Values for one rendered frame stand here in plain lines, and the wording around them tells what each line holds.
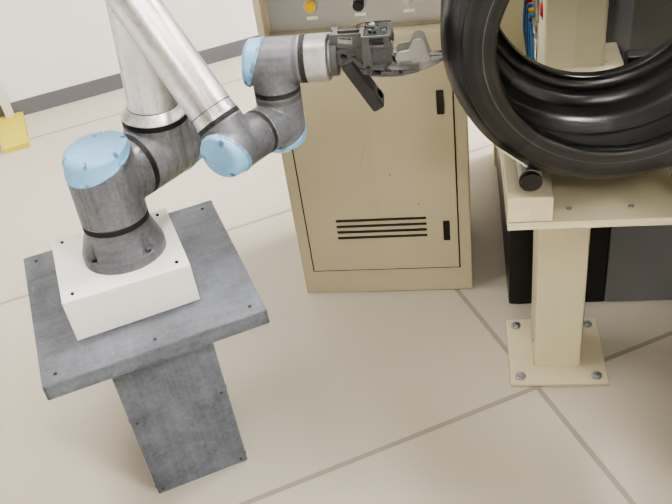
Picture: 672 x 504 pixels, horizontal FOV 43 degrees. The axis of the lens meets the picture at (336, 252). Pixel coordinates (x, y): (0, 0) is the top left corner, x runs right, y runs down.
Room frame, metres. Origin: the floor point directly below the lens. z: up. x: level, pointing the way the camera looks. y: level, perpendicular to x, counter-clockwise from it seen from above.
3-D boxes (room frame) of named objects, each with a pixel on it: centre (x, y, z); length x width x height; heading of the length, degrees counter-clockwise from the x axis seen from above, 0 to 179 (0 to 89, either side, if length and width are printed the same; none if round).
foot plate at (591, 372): (1.73, -0.59, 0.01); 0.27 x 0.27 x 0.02; 79
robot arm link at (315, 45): (1.49, -0.03, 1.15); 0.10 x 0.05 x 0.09; 169
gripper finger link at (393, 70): (1.43, -0.16, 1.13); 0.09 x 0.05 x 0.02; 79
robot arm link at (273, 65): (1.50, 0.06, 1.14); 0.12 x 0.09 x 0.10; 79
